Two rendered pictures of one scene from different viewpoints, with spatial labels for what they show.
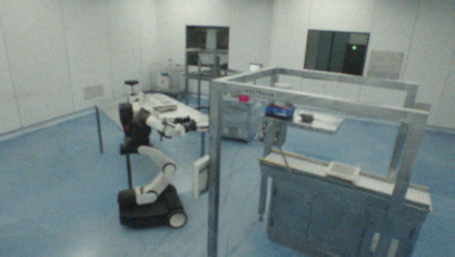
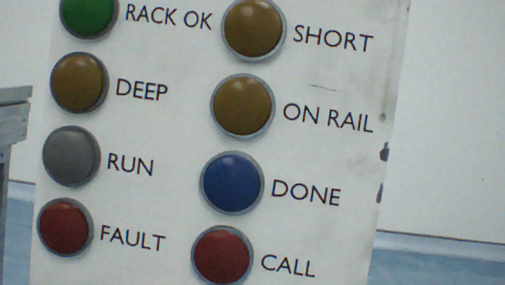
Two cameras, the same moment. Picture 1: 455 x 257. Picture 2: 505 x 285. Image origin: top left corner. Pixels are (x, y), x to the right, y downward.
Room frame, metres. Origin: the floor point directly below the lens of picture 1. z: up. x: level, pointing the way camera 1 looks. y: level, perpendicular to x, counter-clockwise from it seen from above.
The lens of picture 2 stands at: (1.90, 0.53, 1.04)
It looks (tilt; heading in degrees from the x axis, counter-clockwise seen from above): 8 degrees down; 246
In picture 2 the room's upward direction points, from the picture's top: 8 degrees clockwise
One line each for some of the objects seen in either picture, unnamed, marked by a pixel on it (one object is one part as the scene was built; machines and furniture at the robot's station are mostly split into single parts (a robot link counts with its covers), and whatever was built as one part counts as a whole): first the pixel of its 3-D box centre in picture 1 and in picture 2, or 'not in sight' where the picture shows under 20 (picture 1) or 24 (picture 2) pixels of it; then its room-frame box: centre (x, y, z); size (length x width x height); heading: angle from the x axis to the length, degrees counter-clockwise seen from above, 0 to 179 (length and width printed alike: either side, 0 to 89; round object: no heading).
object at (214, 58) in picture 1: (214, 88); not in sight; (5.91, 0.36, 0.75); 1.43 x 1.06 x 1.50; 69
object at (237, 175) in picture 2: not in sight; (231, 183); (1.77, 0.21, 0.97); 0.03 x 0.01 x 0.03; 151
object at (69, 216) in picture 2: not in sight; (63, 227); (1.84, 0.17, 0.94); 0.03 x 0.01 x 0.03; 151
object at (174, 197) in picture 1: (149, 201); not in sight; (2.60, 0.82, 0.19); 0.64 x 0.52 x 0.33; 112
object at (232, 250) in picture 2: not in sight; (221, 257); (1.77, 0.21, 0.94); 0.03 x 0.01 x 0.03; 151
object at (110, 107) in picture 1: (145, 108); not in sight; (3.89, 1.19, 0.83); 1.50 x 1.10 x 0.04; 37
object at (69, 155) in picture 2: not in sight; (69, 156); (1.84, 0.17, 0.97); 0.03 x 0.01 x 0.03; 151
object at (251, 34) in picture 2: not in sight; (252, 27); (1.77, 0.21, 1.04); 0.03 x 0.01 x 0.03; 151
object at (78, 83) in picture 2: not in sight; (78, 82); (1.84, 0.17, 1.01); 0.03 x 0.01 x 0.03; 151
